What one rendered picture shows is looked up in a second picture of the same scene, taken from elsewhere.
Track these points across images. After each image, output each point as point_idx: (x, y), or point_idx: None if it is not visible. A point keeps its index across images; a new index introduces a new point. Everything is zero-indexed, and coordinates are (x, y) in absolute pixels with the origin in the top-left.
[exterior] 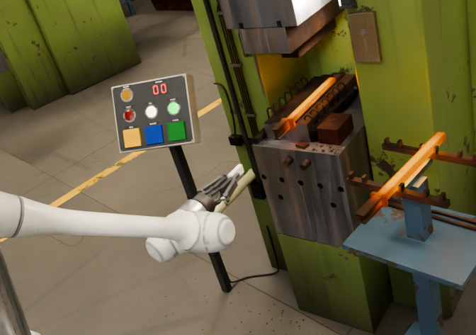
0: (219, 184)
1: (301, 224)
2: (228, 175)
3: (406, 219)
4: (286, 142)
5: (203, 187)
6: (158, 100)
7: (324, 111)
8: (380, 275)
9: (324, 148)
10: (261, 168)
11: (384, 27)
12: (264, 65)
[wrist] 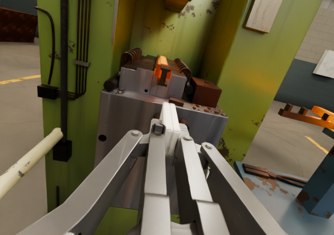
0: (164, 172)
1: (132, 193)
2: (171, 132)
3: (326, 196)
4: (150, 96)
5: (71, 202)
6: None
7: (185, 73)
8: None
9: (203, 108)
10: (104, 125)
11: None
12: (120, 8)
